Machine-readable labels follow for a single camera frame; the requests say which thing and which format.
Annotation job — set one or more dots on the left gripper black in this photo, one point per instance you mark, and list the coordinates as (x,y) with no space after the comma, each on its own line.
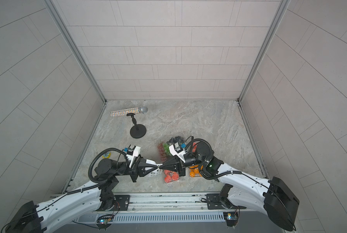
(134,171)

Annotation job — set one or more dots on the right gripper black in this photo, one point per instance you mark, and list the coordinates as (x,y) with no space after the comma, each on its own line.
(181,165)

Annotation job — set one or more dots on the white sticker sheet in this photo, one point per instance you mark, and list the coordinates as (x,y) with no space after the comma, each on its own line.
(154,169)

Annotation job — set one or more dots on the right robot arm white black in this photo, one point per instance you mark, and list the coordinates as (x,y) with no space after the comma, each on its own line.
(270,197)

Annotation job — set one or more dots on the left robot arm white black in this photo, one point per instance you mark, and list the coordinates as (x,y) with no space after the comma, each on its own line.
(96,194)

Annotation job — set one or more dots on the clear red fruit box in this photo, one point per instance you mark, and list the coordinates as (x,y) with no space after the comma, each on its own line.
(170,176)

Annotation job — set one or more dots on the clear orange fruit box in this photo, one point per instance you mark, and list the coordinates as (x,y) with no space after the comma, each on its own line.
(194,171)

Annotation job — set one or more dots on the clear grape box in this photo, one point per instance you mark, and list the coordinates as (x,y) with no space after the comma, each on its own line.
(163,147)

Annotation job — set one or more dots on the black microphone stand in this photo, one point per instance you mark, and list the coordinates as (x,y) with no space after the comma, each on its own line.
(138,130)

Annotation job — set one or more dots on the yellow round toy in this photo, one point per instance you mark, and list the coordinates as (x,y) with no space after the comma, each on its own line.
(106,155)

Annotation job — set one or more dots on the glitter microphone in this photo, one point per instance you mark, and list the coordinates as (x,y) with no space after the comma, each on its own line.
(125,112)

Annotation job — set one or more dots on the left circuit board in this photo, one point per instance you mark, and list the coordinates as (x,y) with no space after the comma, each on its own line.
(103,222)

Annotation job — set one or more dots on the circuit board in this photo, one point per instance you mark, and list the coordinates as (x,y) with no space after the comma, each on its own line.
(103,222)
(231,218)

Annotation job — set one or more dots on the right circuit board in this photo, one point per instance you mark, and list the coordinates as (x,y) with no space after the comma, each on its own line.
(231,218)

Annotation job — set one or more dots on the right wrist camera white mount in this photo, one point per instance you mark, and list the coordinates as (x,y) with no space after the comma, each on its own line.
(176,150)

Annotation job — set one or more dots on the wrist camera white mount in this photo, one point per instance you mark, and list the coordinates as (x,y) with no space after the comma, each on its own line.
(176,150)
(132,153)

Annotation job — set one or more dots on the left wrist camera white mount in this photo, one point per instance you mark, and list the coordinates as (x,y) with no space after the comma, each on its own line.
(132,153)

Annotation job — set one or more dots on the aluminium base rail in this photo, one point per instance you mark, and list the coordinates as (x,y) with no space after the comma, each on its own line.
(165,208)

